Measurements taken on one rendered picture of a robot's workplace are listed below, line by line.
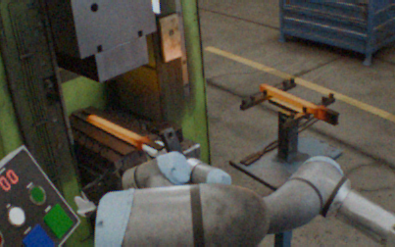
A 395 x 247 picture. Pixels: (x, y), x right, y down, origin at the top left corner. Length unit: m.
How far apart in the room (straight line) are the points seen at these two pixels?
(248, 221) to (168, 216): 0.11
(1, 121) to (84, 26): 0.39
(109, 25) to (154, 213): 0.95
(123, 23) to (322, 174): 0.75
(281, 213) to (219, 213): 0.56
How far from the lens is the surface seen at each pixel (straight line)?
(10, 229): 1.29
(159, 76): 1.86
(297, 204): 1.16
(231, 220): 0.62
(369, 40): 5.01
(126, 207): 0.63
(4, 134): 1.55
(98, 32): 1.47
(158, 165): 1.06
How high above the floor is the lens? 1.83
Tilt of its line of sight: 29 degrees down
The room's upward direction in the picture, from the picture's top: 8 degrees counter-clockwise
